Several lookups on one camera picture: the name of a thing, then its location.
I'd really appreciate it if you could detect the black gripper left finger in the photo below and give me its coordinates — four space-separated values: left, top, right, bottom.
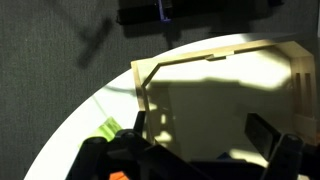
133 110 148 138

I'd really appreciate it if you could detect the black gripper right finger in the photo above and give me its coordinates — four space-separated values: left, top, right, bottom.
244 112 283 161

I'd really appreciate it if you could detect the light green block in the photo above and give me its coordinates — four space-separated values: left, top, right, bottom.
78 115 123 149

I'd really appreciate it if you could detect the light wooden tray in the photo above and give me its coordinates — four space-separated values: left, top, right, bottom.
130 39 318 168

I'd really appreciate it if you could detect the orange block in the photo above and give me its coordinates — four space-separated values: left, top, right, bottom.
108 171 129 180

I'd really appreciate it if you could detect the purple and black clamp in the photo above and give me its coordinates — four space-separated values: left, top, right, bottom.
156 0 173 23

